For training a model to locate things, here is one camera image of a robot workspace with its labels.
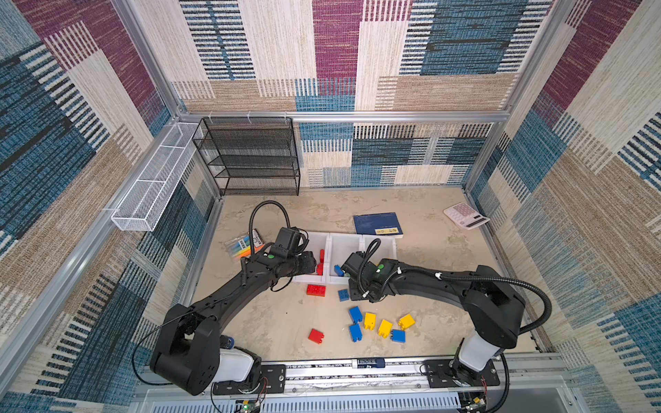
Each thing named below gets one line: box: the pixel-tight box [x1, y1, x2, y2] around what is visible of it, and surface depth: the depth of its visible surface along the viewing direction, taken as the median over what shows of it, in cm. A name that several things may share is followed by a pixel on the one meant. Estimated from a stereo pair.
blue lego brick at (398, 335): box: [390, 329, 407, 344], surface depth 82 cm
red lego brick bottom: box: [308, 327, 325, 345], surface depth 82 cm
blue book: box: [352, 211, 404, 240], surface depth 110 cm
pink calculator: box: [443, 202, 491, 230], surface depth 110 cm
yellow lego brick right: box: [397, 313, 416, 332], surface depth 83 cm
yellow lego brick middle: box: [364, 312, 377, 331], surface depth 83 cm
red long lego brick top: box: [306, 283, 327, 297], surface depth 90 cm
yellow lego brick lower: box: [377, 319, 394, 340], surface depth 82 cm
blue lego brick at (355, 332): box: [348, 323, 363, 343], surface depth 82 cm
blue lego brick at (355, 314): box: [348, 305, 364, 325], surface depth 85 cm
